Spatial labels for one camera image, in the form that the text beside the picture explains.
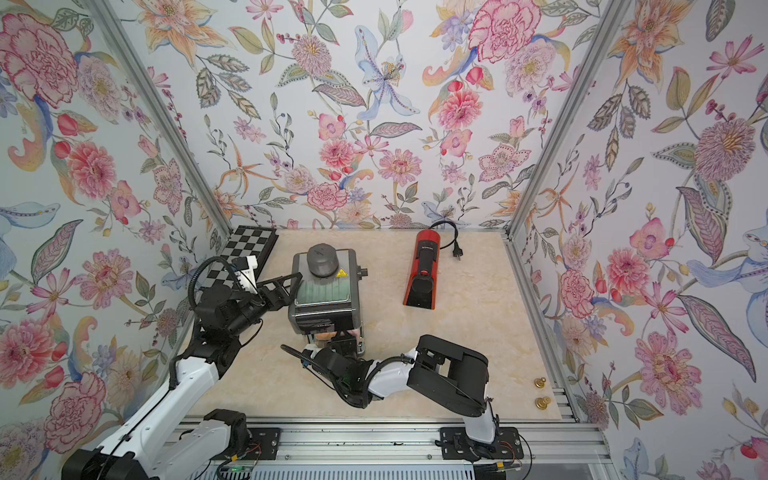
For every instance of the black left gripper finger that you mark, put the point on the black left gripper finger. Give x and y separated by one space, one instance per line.
285 284
281 297

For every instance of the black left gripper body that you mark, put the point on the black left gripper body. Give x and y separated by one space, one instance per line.
253 307

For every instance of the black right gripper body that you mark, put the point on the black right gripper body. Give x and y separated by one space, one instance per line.
353 360

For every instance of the silver grey coffee machine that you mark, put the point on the silver grey coffee machine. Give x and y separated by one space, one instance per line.
329 297

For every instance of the orange blue patterned cloth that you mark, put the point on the orange blue patterned cloth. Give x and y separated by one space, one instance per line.
322 339

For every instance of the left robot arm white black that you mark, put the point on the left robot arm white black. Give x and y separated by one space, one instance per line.
138 449

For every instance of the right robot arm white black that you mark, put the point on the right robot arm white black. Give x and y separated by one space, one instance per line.
448 374

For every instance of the red capsule coffee machine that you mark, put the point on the red capsule coffee machine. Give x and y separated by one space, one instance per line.
422 281

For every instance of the black white chessboard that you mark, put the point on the black white chessboard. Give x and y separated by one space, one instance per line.
247 246

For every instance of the brass knob lower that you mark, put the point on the brass knob lower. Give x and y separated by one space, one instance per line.
543 402

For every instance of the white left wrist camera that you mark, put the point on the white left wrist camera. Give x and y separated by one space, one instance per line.
245 271

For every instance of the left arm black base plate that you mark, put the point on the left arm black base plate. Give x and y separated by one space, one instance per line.
260 443

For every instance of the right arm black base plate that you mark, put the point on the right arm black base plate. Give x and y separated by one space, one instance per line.
455 444

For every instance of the aluminium rail frame front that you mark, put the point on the aluminium rail frame front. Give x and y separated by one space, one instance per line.
317 427

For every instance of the left aluminium corner post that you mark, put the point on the left aluminium corner post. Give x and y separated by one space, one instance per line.
105 18

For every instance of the aluminium corner post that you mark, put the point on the aluminium corner post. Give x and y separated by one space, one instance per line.
105 18
607 27

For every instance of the right aluminium corner post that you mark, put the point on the right aluminium corner post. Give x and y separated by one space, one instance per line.
607 27

